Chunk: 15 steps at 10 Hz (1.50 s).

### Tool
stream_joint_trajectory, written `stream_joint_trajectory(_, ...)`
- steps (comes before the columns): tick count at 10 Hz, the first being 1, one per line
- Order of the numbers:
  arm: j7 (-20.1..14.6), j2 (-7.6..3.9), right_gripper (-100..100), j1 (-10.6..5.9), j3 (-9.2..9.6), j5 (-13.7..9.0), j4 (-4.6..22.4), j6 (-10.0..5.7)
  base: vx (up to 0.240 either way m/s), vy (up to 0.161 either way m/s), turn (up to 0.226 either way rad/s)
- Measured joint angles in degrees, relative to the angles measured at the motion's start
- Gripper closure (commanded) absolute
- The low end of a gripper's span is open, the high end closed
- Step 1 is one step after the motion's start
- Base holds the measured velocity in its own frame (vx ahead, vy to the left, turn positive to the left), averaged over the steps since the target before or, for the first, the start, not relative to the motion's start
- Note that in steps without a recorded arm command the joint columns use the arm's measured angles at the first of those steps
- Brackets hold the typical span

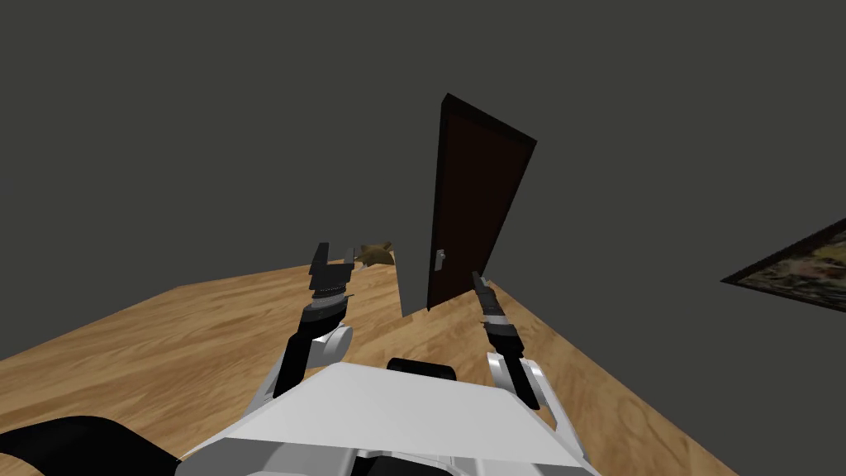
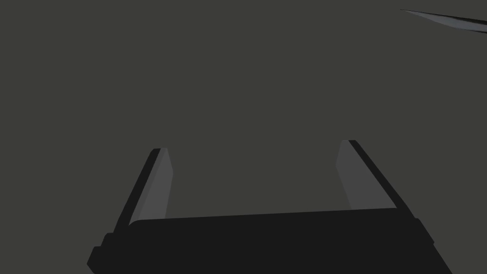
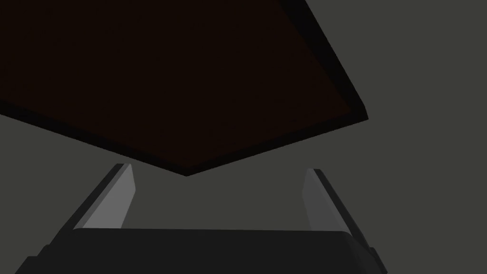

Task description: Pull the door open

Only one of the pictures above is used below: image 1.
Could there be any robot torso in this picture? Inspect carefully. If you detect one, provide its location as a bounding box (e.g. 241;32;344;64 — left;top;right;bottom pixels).
174;356;604;476

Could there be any dark brown door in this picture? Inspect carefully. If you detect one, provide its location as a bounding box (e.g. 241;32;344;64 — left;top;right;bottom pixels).
425;92;539;312

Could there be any dark framed wall picture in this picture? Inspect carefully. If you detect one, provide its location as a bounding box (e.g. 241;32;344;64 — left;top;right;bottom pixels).
720;217;846;313

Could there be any brown plush toy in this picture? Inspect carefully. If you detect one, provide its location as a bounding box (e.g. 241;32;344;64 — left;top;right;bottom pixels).
354;241;397;269

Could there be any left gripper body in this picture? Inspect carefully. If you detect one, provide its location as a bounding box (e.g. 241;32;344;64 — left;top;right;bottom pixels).
307;261;355;300

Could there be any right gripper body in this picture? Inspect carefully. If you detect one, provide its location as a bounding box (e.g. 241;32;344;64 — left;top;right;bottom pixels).
477;287;509;322

